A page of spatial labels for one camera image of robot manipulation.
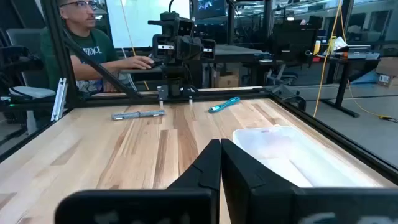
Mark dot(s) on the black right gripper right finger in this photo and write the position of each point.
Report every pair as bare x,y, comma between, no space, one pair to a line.
248,186

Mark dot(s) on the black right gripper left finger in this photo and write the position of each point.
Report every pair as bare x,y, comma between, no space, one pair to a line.
199,174

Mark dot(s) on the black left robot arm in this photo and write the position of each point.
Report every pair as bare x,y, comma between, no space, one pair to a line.
175,77

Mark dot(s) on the black computer mouse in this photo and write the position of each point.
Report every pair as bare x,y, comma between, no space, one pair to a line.
156,63

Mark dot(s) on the bright white screen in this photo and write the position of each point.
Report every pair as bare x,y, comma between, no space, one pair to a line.
146,21

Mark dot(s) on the person's hand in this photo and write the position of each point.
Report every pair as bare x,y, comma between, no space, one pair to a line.
140,62

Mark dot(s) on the dark long desk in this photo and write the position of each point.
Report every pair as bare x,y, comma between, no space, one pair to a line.
236,51

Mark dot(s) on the clear plastic bin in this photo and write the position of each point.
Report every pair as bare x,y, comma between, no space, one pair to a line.
289,155

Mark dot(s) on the small cardboard box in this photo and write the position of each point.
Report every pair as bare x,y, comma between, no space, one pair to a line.
228,81

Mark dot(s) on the person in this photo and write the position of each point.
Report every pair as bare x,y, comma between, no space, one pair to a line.
93,49

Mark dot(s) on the white aluminium extrusion bar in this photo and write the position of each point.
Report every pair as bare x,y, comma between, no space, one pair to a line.
59,99

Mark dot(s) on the black standing desk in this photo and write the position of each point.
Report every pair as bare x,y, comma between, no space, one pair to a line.
345,74

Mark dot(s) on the grey office chair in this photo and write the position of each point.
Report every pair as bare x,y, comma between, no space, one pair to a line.
28,62

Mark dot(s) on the large cardboard box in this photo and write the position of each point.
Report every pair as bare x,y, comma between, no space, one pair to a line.
387,73

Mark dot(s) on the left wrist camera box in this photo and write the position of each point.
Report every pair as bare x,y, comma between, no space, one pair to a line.
185,27

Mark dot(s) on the dark wall monitor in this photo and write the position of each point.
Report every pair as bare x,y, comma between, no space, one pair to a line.
210,7

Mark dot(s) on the black table edge frame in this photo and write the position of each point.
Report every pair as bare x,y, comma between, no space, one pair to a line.
224,95

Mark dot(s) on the black diagonal frame brace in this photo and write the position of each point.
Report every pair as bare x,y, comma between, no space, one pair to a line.
102,73

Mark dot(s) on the black upright frame post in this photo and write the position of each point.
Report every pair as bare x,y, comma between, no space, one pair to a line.
60,56

